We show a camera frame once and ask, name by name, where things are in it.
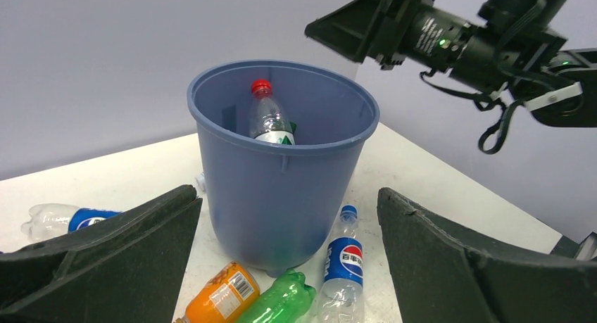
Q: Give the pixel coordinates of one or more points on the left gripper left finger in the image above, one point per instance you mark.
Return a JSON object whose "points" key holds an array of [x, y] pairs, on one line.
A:
{"points": [[128, 268]]}

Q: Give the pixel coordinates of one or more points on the orange juice bottle lying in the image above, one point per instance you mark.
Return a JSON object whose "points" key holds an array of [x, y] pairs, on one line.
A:
{"points": [[224, 297]]}

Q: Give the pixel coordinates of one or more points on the Pepsi bottle near bin left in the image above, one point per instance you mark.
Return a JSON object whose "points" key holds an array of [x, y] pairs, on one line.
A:
{"points": [[50, 220]]}

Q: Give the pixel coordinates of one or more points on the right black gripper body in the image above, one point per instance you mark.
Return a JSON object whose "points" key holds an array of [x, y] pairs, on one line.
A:
{"points": [[418, 31]]}

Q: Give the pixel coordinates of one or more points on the green plastic bottle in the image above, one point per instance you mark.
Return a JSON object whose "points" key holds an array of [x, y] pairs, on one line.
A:
{"points": [[288, 299]]}

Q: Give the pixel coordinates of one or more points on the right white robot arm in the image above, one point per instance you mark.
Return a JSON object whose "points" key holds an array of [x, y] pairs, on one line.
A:
{"points": [[515, 59]]}

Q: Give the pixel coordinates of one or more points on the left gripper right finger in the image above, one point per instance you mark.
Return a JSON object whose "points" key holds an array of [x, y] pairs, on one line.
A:
{"points": [[443, 271]]}

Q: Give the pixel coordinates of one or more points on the clear bottle red cap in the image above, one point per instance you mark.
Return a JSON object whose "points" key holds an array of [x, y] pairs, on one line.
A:
{"points": [[268, 121]]}

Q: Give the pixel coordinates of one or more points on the Pepsi bottle front of bin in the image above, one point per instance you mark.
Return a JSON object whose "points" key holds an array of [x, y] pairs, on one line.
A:
{"points": [[341, 296]]}

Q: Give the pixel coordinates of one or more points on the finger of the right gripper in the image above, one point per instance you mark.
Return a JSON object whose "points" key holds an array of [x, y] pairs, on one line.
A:
{"points": [[349, 30]]}

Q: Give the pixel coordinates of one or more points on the blue plastic bin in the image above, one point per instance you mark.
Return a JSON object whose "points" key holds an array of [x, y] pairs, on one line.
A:
{"points": [[272, 206]]}

